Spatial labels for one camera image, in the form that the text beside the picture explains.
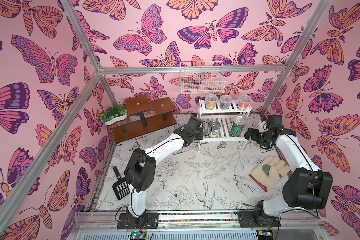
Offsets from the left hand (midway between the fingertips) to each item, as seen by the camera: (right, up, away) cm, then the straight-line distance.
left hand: (202, 131), depth 90 cm
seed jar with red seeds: (+22, +16, -9) cm, 29 cm away
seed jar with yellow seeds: (+4, +17, -9) cm, 19 cm away
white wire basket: (+2, +34, +15) cm, 38 cm away
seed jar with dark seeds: (+12, +17, -9) cm, 22 cm away
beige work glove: (+40, -24, -1) cm, 47 cm away
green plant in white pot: (-54, +10, +2) cm, 55 cm away
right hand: (+27, -3, -3) cm, 27 cm away
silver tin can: (+7, +3, -3) cm, 8 cm away
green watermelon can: (+19, +3, -7) cm, 20 cm away
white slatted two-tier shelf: (+13, +4, +7) cm, 15 cm away
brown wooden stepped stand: (-39, +10, +16) cm, 43 cm away
